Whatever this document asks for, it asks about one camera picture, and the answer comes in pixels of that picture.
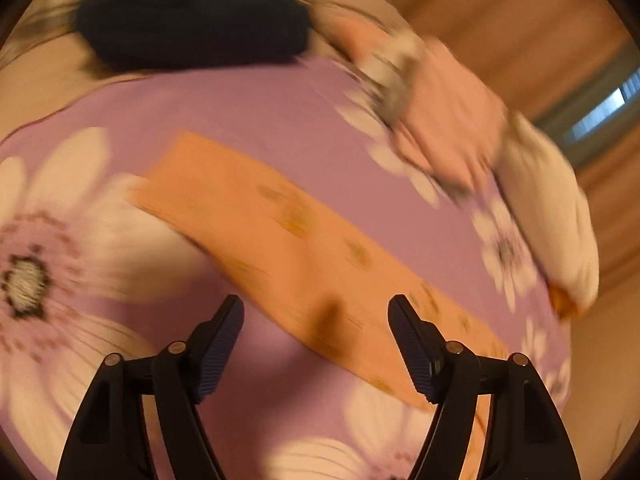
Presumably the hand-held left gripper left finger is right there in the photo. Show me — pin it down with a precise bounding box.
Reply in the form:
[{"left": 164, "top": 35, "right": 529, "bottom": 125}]
[{"left": 56, "top": 294, "right": 246, "bottom": 480}]

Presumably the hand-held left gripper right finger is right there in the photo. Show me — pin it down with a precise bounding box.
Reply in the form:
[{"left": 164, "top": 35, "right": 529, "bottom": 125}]
[{"left": 387, "top": 294, "right": 583, "bottom": 480}]

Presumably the orange printed small garment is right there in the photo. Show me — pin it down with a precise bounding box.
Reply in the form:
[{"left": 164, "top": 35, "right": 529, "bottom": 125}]
[{"left": 131, "top": 130, "right": 511, "bottom": 480}]

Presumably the white and orange plush toy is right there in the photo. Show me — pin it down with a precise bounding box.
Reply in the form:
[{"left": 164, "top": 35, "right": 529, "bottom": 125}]
[{"left": 495, "top": 112, "right": 601, "bottom": 318}]

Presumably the pink cloth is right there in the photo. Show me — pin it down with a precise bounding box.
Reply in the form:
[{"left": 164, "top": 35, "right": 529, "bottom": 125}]
[{"left": 320, "top": 15, "right": 516, "bottom": 196}]

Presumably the purple floral bed sheet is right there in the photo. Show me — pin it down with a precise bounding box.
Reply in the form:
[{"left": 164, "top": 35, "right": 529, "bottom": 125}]
[{"left": 0, "top": 55, "right": 573, "bottom": 480}]

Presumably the window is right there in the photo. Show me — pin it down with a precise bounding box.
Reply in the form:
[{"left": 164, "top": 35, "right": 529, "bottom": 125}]
[{"left": 562, "top": 67, "right": 640, "bottom": 148}]

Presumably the dark navy cloth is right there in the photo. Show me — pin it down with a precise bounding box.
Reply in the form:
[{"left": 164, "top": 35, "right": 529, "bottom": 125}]
[{"left": 76, "top": 0, "right": 312, "bottom": 72}]

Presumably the pinkish brown curtain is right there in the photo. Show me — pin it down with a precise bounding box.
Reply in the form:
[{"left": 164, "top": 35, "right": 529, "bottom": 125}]
[{"left": 392, "top": 0, "right": 640, "bottom": 311}]

